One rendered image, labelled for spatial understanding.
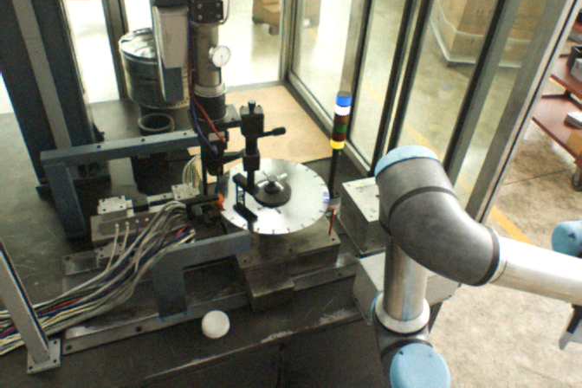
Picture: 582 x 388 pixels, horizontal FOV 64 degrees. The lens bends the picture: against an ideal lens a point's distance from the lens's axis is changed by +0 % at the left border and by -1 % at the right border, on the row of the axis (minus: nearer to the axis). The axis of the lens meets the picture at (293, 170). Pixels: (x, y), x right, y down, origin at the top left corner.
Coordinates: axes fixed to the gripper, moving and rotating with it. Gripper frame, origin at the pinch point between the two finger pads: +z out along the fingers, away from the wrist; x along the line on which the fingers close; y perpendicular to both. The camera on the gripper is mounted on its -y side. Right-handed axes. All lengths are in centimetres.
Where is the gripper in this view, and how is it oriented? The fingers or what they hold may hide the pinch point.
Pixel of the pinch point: (559, 323)
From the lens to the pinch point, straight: 132.0
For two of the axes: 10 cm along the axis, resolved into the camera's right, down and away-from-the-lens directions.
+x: 5.0, -5.1, 7.0
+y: 8.7, 3.5, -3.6
